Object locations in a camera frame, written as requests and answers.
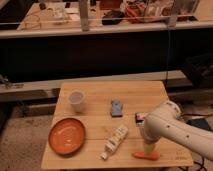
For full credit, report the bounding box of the orange plate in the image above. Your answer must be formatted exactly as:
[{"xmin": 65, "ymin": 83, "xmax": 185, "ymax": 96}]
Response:
[{"xmin": 48, "ymin": 118, "xmax": 86, "ymax": 155}]

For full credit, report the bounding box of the black and white box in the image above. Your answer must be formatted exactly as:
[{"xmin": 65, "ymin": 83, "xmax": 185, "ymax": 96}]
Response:
[{"xmin": 135, "ymin": 112, "xmax": 146, "ymax": 125}]

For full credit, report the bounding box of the black cable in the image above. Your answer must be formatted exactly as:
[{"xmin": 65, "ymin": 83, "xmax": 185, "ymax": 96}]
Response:
[{"xmin": 178, "ymin": 113, "xmax": 213, "ymax": 171}]

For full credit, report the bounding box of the blue sponge block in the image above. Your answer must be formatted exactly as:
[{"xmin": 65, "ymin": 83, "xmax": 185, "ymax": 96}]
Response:
[{"xmin": 110, "ymin": 100, "xmax": 123, "ymax": 117}]

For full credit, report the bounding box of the black bag on shelf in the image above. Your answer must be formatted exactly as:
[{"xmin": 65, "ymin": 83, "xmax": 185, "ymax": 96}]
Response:
[{"xmin": 102, "ymin": 10, "xmax": 124, "ymax": 25}]

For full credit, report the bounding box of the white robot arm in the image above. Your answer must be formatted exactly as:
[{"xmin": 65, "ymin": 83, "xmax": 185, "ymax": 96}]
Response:
[{"xmin": 140, "ymin": 100, "xmax": 213, "ymax": 162}]

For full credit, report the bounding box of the grey metal post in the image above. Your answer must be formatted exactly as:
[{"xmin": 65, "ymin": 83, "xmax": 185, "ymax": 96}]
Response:
[{"xmin": 78, "ymin": 0, "xmax": 89, "ymax": 31}]

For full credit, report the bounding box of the orange pepper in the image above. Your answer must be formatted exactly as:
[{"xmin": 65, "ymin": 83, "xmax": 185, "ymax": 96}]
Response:
[{"xmin": 132, "ymin": 152, "xmax": 159, "ymax": 161}]

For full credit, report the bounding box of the black power adapter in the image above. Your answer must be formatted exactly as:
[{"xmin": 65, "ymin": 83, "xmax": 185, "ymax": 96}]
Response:
[{"xmin": 187, "ymin": 118, "xmax": 212, "ymax": 131}]

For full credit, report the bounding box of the orange red cloth bag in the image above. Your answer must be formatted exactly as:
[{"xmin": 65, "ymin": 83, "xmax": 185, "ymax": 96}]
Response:
[{"xmin": 125, "ymin": 3, "xmax": 146, "ymax": 24}]

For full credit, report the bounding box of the white ceramic cup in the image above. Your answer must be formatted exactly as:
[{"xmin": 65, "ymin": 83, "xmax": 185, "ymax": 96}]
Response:
[{"xmin": 69, "ymin": 91, "xmax": 85, "ymax": 113}]

